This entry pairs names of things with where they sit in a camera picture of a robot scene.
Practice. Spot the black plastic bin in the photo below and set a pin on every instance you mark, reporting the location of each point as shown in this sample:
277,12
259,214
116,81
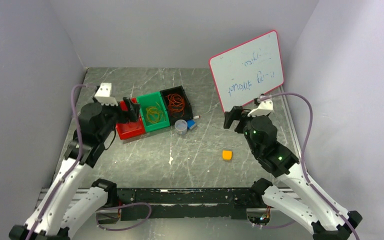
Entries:
177,104

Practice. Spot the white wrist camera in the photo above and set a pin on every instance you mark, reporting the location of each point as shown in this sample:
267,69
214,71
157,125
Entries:
263,107
104,96

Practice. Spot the white board with red frame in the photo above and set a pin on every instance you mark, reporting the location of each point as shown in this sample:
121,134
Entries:
247,70

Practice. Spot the green plastic bin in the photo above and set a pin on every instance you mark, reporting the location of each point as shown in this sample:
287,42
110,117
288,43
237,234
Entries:
153,112

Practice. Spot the red plastic bin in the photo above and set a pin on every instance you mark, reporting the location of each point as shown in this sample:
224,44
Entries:
132,129

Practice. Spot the orange yellow block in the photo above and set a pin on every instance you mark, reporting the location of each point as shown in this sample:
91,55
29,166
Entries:
227,155

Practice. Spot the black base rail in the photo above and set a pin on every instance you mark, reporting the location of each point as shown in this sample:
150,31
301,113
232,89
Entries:
237,203

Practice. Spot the blue eraser block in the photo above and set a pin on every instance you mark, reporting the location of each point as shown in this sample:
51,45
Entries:
191,124

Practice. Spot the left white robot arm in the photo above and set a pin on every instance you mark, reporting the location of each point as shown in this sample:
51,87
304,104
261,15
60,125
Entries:
54,218

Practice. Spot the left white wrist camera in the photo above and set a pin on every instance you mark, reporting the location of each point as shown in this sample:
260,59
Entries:
104,96

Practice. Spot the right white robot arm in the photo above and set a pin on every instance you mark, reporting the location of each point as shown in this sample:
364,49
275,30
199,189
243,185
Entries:
318,213

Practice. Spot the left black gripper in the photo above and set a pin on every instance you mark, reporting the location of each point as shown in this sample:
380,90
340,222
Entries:
130,115

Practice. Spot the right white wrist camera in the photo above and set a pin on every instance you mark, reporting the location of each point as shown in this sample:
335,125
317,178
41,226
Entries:
263,107

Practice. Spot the clear round container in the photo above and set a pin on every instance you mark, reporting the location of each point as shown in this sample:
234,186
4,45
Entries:
181,127

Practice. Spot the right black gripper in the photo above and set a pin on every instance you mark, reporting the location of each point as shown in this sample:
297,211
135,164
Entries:
236,113

